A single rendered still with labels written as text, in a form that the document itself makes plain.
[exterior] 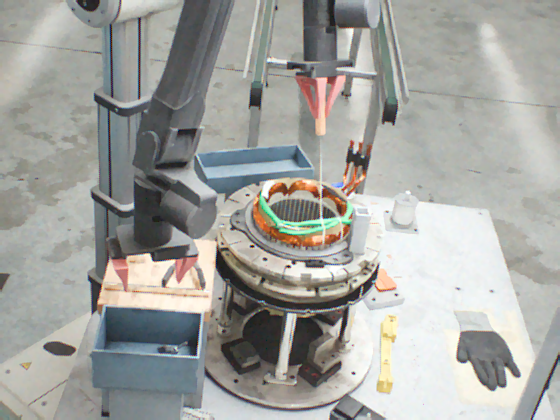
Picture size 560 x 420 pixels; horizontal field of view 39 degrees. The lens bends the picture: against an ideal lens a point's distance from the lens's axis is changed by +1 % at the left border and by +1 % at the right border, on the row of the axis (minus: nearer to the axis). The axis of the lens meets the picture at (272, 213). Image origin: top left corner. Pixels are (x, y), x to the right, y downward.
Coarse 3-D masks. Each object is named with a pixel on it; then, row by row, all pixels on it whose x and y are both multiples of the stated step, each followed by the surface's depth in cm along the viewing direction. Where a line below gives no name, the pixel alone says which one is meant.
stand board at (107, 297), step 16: (208, 240) 149; (208, 256) 145; (112, 272) 139; (144, 272) 140; (160, 272) 140; (192, 272) 141; (208, 272) 142; (192, 288) 138; (208, 288) 138; (112, 304) 132; (128, 304) 133; (144, 304) 133; (160, 304) 133; (176, 304) 134; (192, 304) 134; (208, 304) 135; (208, 320) 134
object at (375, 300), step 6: (396, 288) 186; (372, 294) 183; (378, 294) 183; (384, 294) 183; (390, 294) 184; (396, 294) 184; (366, 300) 182; (372, 300) 181; (378, 300) 181; (384, 300) 182; (390, 300) 182; (396, 300) 182; (402, 300) 183; (372, 306) 180; (378, 306) 181; (384, 306) 182
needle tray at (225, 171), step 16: (208, 160) 177; (224, 160) 178; (240, 160) 180; (256, 160) 181; (272, 160) 183; (288, 160) 184; (304, 160) 179; (208, 176) 175; (224, 176) 168; (240, 176) 169; (256, 176) 171; (272, 176) 172; (288, 176) 174; (304, 176) 175; (224, 192) 170
